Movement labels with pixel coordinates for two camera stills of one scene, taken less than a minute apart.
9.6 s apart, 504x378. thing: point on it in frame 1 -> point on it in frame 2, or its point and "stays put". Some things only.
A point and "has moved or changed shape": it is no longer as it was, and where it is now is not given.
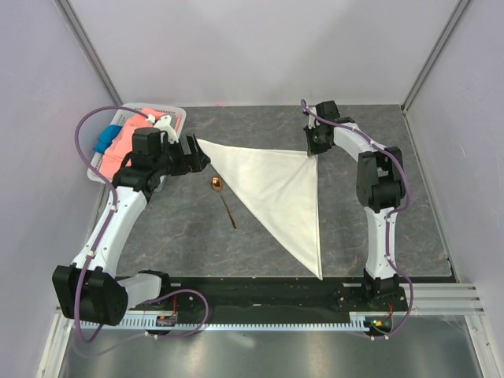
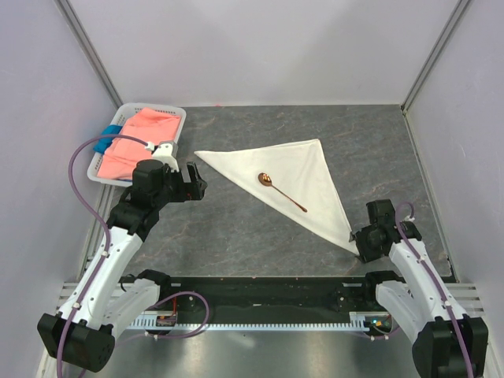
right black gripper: [313, 149] -> [365, 253]
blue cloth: [105, 138] stays put
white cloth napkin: [281, 186] has moved or changed shape
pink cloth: [114, 158] stays put
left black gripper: [194, 162] -> [191, 190]
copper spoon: [216, 183] -> [265, 179]
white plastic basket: [96, 172] stays put
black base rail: [269, 300] stays put
